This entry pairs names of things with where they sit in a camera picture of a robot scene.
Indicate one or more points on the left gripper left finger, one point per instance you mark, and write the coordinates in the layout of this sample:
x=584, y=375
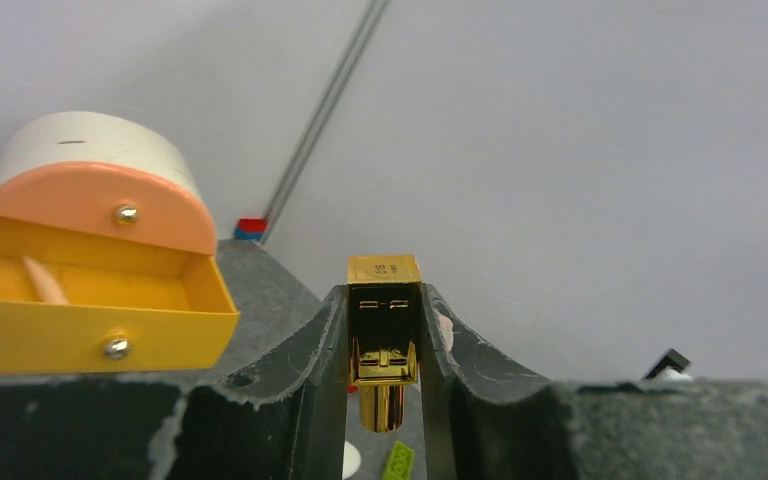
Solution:
x=282, y=416

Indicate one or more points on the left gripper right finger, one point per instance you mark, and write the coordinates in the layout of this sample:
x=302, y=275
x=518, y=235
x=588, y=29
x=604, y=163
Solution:
x=485, y=415

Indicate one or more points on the small gold perfume bottle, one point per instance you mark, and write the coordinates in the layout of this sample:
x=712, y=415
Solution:
x=383, y=314

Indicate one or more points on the wooden handled makeup tool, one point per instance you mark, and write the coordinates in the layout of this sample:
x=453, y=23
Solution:
x=45, y=285

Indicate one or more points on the orange top drawer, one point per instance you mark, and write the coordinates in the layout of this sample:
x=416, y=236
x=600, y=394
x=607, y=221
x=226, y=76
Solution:
x=81, y=196

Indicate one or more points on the cream round drawer cabinet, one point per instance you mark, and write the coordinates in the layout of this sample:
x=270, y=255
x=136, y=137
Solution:
x=89, y=136

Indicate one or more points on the white gold oval case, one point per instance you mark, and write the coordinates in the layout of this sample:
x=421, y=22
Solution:
x=351, y=460

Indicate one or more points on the green lego brick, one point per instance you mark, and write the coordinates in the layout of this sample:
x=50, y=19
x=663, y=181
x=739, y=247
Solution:
x=399, y=464

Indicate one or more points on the yellow drawer metal knob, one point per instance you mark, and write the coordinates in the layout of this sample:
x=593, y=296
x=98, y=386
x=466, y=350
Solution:
x=117, y=348

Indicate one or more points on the red blue brick stack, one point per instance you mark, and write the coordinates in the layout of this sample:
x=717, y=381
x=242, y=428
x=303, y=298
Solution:
x=250, y=229

